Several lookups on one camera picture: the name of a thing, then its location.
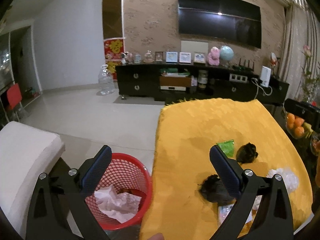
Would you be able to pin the pink artificial flowers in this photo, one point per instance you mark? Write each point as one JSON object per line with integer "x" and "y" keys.
{"x": 309, "y": 84}

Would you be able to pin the red festive wall poster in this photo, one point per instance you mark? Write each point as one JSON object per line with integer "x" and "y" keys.
{"x": 113, "y": 49}

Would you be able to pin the black wrapper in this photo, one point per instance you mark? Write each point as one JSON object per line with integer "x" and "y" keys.
{"x": 213, "y": 190}

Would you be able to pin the brown small picture frame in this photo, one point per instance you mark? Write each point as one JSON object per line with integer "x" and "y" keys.
{"x": 158, "y": 56}

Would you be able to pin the black tv cabinet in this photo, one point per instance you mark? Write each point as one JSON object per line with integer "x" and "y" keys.
{"x": 173, "y": 82}

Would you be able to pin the pink plush toy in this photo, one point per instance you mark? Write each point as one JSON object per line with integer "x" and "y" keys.
{"x": 213, "y": 57}

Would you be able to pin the black bag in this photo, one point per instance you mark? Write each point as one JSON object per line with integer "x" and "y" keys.
{"x": 246, "y": 153}

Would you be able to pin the clear large water bottle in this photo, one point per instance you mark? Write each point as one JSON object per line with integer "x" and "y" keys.
{"x": 105, "y": 81}

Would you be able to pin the yellow tablecloth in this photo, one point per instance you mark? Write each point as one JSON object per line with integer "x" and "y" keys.
{"x": 185, "y": 134}

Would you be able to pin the white picture frame right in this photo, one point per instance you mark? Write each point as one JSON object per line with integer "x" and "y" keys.
{"x": 200, "y": 58}

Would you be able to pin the white sofa armrest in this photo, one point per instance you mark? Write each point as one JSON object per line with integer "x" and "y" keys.
{"x": 26, "y": 152}

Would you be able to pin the white router box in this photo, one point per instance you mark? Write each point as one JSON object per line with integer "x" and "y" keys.
{"x": 265, "y": 76}

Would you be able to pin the white wall panel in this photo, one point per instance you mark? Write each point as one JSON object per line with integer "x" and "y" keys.
{"x": 194, "y": 46}

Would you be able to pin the green snack packet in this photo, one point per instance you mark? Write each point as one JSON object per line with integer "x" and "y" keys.
{"x": 227, "y": 147}

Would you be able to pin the black wifi router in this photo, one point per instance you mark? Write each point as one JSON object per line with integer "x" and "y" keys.
{"x": 244, "y": 66}

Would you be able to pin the beige curtain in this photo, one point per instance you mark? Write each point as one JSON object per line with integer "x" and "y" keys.
{"x": 300, "y": 52}

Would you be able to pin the light blue globe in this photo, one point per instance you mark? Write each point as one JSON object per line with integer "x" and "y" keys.
{"x": 226, "y": 53}

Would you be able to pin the white picture frame pink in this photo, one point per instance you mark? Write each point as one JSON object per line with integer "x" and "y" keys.
{"x": 185, "y": 57}

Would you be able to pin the white picture frame blue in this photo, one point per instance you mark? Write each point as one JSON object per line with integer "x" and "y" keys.
{"x": 171, "y": 57}

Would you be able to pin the red plastic mesh basket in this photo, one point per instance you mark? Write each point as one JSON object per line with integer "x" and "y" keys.
{"x": 126, "y": 174}

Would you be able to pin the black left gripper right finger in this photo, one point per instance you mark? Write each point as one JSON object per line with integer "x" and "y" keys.
{"x": 273, "y": 219}

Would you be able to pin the white tissue paper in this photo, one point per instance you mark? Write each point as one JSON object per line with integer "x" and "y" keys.
{"x": 119, "y": 206}

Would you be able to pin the white foam net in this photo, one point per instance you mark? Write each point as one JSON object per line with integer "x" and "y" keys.
{"x": 290, "y": 179}

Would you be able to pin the black wall television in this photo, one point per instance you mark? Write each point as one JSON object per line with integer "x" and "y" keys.
{"x": 232, "y": 20}

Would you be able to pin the bowl of oranges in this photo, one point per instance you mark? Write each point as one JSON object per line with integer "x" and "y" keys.
{"x": 298, "y": 127}

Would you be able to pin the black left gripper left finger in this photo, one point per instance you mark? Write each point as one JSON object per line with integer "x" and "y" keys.
{"x": 45, "y": 217}

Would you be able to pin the red chair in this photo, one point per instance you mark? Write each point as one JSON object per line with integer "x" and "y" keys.
{"x": 14, "y": 98}

